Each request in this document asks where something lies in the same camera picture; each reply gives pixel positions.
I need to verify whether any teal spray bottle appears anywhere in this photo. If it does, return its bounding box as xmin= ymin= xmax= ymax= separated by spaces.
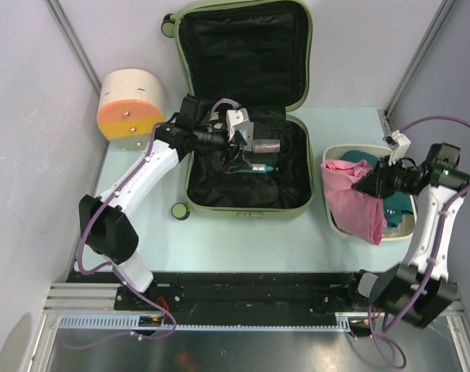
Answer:
xmin=227 ymin=164 xmax=278 ymax=174

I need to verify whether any light blue table mat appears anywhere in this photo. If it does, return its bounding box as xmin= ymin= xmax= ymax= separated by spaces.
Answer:
xmin=97 ymin=107 xmax=410 ymax=272

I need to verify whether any white cloth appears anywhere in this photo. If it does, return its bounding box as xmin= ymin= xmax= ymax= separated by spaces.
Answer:
xmin=236 ymin=122 xmax=254 ymax=151

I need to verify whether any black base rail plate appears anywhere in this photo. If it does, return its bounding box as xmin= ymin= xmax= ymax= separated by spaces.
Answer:
xmin=66 ymin=271 xmax=440 ymax=327

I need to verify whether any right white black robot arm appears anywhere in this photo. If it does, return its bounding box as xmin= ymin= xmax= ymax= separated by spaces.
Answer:
xmin=344 ymin=143 xmax=470 ymax=330

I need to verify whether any pink cloth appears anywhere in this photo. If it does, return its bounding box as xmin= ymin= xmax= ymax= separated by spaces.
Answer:
xmin=321 ymin=160 xmax=386 ymax=245

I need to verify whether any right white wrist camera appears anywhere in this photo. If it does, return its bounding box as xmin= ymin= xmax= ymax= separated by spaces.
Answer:
xmin=383 ymin=130 xmax=411 ymax=166

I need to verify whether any grey slotted cable duct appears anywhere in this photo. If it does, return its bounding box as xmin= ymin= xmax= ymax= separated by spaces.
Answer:
xmin=58 ymin=314 xmax=351 ymax=332

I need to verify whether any dark teal cloth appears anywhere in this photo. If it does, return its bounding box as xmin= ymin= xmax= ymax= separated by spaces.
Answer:
xmin=340 ymin=150 xmax=413 ymax=229

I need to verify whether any green hard shell suitcase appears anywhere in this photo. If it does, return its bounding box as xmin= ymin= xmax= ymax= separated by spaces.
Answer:
xmin=161 ymin=1 xmax=315 ymax=219

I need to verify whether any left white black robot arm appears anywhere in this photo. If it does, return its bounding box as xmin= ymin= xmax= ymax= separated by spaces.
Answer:
xmin=77 ymin=95 xmax=252 ymax=310

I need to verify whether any white plastic tray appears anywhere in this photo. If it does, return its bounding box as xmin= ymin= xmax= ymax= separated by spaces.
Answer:
xmin=322 ymin=144 xmax=417 ymax=243

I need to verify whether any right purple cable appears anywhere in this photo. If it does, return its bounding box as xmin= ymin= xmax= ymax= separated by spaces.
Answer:
xmin=368 ymin=115 xmax=470 ymax=369

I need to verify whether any round cream drawer cabinet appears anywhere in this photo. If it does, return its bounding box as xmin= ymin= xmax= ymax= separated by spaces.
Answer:
xmin=96 ymin=69 xmax=166 ymax=150

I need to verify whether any small clear pink-brown jar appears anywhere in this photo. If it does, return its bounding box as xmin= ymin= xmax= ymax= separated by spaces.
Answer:
xmin=252 ymin=139 xmax=281 ymax=153

